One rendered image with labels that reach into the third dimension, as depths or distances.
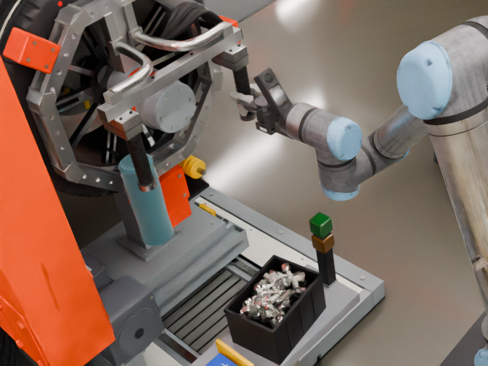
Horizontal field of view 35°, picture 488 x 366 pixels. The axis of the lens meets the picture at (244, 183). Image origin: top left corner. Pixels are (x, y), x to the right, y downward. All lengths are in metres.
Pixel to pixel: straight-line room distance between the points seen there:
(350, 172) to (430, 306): 0.77
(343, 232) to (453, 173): 1.37
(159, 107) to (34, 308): 0.56
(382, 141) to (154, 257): 0.93
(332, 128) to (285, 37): 2.22
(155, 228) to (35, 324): 0.51
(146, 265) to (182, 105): 0.68
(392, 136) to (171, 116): 0.54
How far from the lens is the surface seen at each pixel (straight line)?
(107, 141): 2.12
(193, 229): 2.48
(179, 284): 2.41
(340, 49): 3.75
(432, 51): 1.31
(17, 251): 1.54
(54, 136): 1.89
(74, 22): 1.83
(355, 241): 2.67
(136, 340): 2.10
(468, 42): 1.33
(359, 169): 1.83
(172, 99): 1.88
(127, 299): 2.07
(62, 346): 1.73
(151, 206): 1.98
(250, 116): 1.96
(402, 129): 1.72
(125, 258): 2.46
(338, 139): 1.72
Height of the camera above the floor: 1.84
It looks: 38 degrees down
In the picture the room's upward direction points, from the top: 12 degrees counter-clockwise
